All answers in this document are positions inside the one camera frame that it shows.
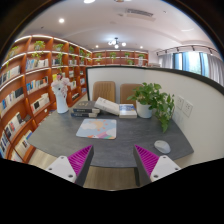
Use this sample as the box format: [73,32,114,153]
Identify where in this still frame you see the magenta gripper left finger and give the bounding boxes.
[46,145,94,186]

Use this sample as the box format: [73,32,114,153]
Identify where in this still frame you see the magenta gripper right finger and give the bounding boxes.
[133,145,180,187]

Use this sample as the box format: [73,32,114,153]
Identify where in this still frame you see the grey computer mouse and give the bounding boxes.
[154,140,171,154]

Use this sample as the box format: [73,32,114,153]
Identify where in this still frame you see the colourful mouse pad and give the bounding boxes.
[76,119,117,139]

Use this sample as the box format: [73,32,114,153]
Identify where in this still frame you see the dark book stack bottom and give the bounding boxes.
[71,112,98,118]

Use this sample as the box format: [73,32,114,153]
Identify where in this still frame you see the dark book stack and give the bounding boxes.
[73,101,100,113]
[71,112,98,118]

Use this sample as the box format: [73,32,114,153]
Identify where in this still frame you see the white plant pot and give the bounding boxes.
[136,102,152,118]

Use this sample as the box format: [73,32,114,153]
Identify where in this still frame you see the blue white book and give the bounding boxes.
[119,104,137,118]

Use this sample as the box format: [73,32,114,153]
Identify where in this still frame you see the dark book stack top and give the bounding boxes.
[73,101,100,113]

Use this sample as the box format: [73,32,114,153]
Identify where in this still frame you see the white leaning book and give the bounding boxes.
[95,97,119,115]

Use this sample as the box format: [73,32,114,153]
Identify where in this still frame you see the green pothos plant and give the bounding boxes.
[128,82,175,132]

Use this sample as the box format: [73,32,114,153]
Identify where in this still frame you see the white flower vase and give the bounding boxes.
[55,88,68,114]

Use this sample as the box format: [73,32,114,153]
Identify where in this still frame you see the right tan chair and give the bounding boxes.
[120,83,139,105]

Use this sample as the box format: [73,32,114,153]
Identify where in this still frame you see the tan chair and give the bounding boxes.
[92,81,116,102]
[120,83,139,105]

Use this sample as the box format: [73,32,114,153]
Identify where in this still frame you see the left tan chair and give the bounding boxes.
[92,81,116,102]

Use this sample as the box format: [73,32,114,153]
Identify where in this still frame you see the pink white flowers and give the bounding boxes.
[51,73,71,98]

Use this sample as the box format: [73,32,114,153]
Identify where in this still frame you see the orange wooden bookshelf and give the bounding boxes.
[0,34,149,163]

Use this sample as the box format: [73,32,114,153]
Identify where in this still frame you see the grey window curtain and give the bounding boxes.
[208,55,224,87]

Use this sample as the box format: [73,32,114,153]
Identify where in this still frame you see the ceiling chandelier lamp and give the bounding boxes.
[108,37,126,49]

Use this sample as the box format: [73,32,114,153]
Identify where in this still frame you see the ceiling air vent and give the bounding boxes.
[126,8,154,17]

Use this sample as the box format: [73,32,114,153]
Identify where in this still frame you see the right wall socket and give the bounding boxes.
[182,101,193,117]

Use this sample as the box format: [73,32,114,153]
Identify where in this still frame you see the wall socket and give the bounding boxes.
[176,96,184,110]
[182,101,193,117]

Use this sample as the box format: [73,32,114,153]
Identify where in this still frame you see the left wall socket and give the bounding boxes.
[176,96,184,110]

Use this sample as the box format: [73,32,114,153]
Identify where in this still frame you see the white partition wall panel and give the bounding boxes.
[86,66,224,167]

